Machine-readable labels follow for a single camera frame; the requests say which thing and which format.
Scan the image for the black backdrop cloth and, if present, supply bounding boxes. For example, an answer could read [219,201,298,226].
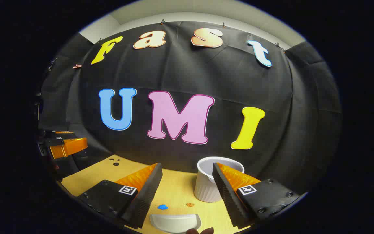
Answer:
[38,21,343,195]

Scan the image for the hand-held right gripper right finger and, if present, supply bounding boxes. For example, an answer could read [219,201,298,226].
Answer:
[212,162,300,230]

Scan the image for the wooden desktop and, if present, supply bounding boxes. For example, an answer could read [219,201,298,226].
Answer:
[60,154,256,234]

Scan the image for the white ribbed garbage bin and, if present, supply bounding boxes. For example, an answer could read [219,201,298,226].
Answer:
[194,156,245,203]

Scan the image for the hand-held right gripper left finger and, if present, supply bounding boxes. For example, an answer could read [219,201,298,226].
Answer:
[78,163,163,229]

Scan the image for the white dustpan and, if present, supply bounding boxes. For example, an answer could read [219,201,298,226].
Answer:
[149,214,202,234]

